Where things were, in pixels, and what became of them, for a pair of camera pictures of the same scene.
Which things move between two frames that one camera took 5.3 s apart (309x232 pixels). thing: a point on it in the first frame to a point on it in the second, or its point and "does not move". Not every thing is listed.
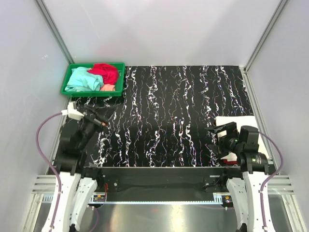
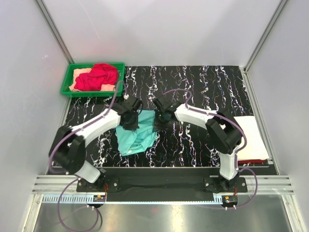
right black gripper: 231,130 to 157,112
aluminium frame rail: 276,184 does not move
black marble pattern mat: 166,117 does not move
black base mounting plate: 163,180 does not move
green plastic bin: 120,67 does not move
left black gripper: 89,118 to 134,126
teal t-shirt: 80,79 to 137,140
